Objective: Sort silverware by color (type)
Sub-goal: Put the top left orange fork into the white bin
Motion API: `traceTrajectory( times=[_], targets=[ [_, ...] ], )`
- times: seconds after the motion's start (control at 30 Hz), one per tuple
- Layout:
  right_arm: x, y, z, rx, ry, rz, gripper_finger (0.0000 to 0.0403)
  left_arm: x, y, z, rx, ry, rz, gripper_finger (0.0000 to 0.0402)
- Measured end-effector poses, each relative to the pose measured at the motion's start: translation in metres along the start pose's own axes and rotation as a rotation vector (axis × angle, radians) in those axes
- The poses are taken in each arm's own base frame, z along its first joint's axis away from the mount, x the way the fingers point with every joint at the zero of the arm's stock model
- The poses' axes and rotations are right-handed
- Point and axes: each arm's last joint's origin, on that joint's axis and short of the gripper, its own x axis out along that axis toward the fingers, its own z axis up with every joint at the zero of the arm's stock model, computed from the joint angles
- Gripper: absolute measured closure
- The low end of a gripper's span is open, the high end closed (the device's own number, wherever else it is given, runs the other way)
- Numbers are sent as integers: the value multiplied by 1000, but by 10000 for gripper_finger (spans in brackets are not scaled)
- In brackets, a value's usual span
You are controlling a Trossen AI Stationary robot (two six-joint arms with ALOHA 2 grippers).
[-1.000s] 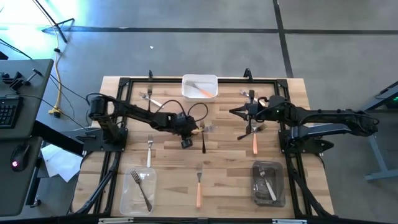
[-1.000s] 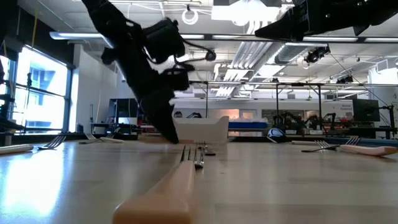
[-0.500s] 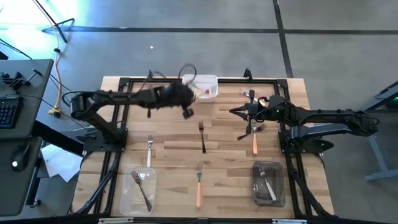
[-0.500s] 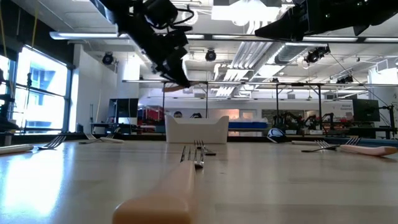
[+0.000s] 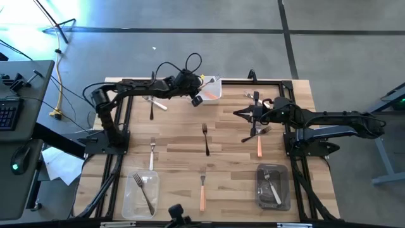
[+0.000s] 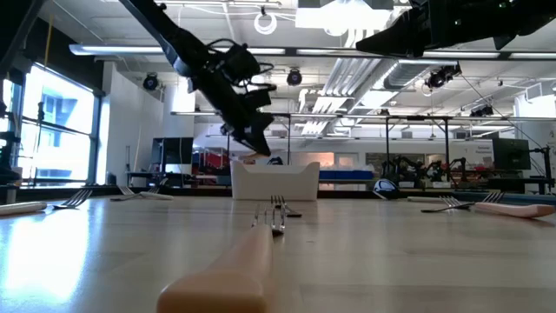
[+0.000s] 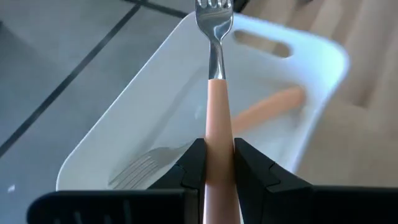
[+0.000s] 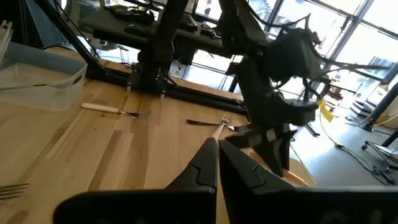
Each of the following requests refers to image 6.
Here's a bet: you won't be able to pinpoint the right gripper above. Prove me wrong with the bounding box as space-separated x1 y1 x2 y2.
354 0 499 60

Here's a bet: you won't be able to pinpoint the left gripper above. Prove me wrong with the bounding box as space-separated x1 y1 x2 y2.
193 64 277 157

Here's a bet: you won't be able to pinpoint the white-handled fork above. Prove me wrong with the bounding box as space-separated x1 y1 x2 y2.
137 176 175 202
0 188 94 217

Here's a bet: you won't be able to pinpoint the orange-handled fork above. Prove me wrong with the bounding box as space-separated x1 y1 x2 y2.
473 190 556 219
156 200 288 313

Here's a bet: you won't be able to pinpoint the white plastic bin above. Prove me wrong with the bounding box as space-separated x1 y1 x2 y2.
229 159 321 202

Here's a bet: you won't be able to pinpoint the white ceiling fixture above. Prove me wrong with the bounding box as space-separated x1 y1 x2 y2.
295 0 394 31

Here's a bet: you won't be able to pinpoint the black computer monitor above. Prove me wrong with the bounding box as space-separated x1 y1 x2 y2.
150 137 195 174
492 137 532 171

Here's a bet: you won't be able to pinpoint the blue storage bins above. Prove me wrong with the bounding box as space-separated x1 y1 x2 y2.
319 169 375 182

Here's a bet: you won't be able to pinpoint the long ceiling light bar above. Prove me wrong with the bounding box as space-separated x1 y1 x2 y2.
68 43 556 61

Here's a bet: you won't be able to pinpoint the silver ventilation duct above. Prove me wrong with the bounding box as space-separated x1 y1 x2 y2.
381 58 461 90

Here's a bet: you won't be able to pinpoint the black aluminium rig frame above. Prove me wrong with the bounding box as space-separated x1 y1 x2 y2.
0 184 556 208

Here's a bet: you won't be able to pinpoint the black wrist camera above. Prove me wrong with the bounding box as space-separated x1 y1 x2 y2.
223 42 262 84

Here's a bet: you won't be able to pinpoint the white cable coil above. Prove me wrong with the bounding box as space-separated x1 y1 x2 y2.
254 6 279 37

